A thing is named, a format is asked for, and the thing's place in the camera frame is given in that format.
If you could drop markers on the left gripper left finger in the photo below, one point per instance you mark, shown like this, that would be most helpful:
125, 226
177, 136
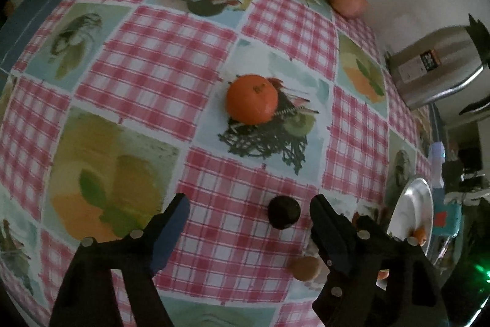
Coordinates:
87, 295

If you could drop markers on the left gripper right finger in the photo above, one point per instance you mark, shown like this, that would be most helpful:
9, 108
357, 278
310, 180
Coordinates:
374, 279

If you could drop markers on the brown kiwi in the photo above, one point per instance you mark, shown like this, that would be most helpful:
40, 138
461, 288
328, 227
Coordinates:
305, 268

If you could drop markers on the dark plum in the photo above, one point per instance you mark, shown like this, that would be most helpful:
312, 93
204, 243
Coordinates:
283, 212

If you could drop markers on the steel round tray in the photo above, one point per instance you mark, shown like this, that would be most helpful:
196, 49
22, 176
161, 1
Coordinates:
414, 210

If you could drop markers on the teal tissue box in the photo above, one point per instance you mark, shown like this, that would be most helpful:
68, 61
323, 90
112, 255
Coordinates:
447, 219

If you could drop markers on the white power strip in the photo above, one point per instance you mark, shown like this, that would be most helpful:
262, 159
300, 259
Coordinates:
436, 157

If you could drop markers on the orange far tangerine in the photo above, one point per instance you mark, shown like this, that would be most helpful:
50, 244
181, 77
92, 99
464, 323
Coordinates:
251, 100

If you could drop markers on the steel thermos jug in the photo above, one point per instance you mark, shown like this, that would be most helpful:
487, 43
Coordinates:
440, 64

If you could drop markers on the checkered fruit tablecloth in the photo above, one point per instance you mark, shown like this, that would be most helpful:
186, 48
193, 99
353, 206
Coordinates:
116, 105

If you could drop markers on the red apple right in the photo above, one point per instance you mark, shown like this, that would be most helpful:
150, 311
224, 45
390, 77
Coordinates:
349, 8

